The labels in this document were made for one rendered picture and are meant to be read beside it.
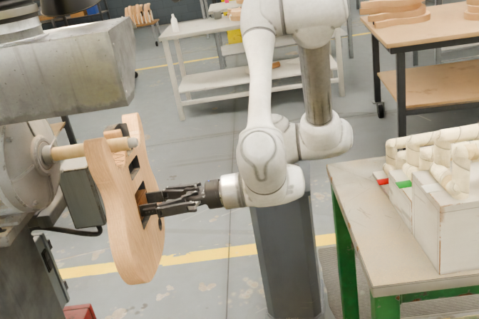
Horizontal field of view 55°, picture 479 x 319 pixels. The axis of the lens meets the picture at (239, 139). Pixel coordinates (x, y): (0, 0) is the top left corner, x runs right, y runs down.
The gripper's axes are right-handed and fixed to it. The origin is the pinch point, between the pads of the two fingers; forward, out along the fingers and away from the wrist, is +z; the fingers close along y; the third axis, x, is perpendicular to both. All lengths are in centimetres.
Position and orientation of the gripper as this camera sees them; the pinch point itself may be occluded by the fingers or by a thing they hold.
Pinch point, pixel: (145, 204)
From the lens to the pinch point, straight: 122.2
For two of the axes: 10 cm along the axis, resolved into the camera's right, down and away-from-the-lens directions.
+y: 0.2, -2.9, 9.6
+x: -1.7, -9.4, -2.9
